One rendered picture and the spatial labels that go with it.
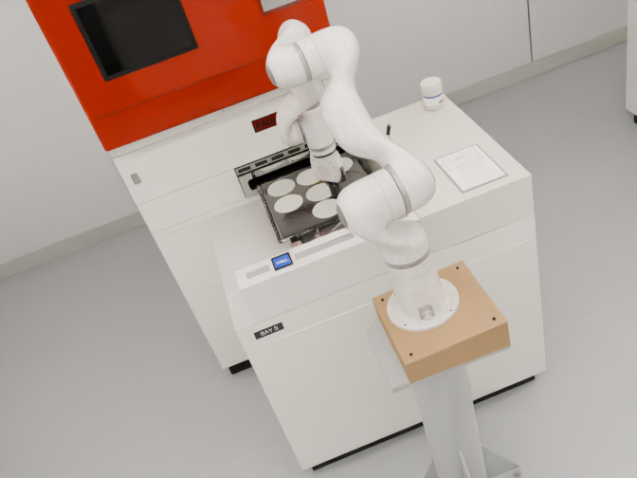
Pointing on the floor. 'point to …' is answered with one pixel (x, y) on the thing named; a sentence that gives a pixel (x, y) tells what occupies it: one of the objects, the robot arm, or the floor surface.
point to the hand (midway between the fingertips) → (335, 189)
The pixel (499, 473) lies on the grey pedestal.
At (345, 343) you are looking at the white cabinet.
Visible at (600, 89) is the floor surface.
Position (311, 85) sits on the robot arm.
